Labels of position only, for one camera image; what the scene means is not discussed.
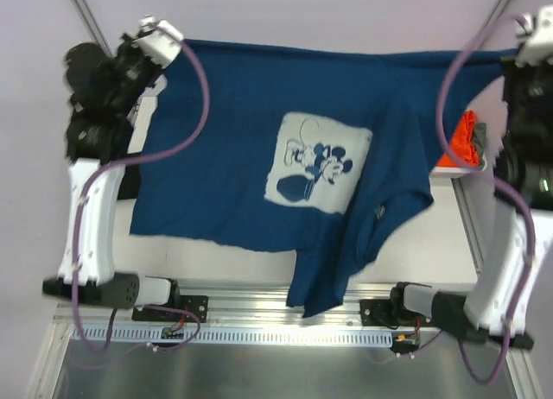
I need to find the white plastic basket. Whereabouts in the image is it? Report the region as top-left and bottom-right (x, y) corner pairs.
(429, 154), (488, 179)

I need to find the orange t shirt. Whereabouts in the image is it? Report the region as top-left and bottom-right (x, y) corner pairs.
(449, 111), (480, 168)

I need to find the folded black t shirt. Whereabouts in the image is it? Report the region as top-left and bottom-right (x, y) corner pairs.
(118, 166), (142, 200)

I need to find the white slotted cable duct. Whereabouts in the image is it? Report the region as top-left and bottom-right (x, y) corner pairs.
(71, 325), (395, 347)

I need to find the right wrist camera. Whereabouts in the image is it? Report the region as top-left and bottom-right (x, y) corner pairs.
(515, 4), (552, 67)

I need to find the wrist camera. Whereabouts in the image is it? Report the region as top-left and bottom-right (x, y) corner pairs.
(515, 4), (552, 67)
(134, 16), (184, 69)

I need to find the aluminium mounting rail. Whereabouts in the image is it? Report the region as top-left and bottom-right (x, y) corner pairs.
(77, 273), (406, 326)

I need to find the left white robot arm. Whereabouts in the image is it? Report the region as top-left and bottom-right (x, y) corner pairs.
(42, 31), (181, 320)

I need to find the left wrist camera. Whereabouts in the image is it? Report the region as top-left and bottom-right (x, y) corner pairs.
(134, 16), (184, 69)

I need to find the grey t shirt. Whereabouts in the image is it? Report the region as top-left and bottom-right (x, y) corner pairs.
(471, 122), (487, 170)

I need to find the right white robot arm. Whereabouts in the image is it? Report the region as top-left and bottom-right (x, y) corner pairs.
(386, 56), (552, 351)

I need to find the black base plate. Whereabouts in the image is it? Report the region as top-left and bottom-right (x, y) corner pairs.
(131, 294), (209, 324)
(359, 299), (434, 330)

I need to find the blue t shirt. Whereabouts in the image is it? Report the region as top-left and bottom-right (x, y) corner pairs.
(128, 38), (519, 319)

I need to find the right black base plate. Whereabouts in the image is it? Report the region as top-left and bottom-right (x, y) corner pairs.
(359, 299), (434, 330)

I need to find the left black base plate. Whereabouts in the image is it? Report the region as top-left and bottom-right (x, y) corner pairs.
(131, 294), (209, 324)

